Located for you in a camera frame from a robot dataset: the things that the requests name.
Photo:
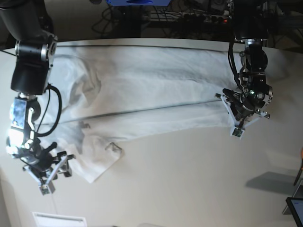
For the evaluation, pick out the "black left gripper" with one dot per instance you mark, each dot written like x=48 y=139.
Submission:
x=241 y=112

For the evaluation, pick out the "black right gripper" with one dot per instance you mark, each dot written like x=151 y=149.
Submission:
x=62 y=167

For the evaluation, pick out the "white T-shirt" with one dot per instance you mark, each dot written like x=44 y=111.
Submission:
x=120 y=93

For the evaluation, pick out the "white paper sheet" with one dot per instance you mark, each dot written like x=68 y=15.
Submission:
x=52 y=220

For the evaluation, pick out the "black power strip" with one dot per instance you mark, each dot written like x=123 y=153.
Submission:
x=206 y=18

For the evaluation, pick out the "tablet with grey stand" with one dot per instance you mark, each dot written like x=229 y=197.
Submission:
x=294 y=205

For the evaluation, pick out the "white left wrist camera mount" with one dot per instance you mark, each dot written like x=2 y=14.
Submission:
x=238 y=128

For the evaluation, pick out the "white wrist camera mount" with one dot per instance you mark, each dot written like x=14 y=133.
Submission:
x=43 y=172
x=238 y=128

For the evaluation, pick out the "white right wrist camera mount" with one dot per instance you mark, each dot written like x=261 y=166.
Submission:
x=43 y=172

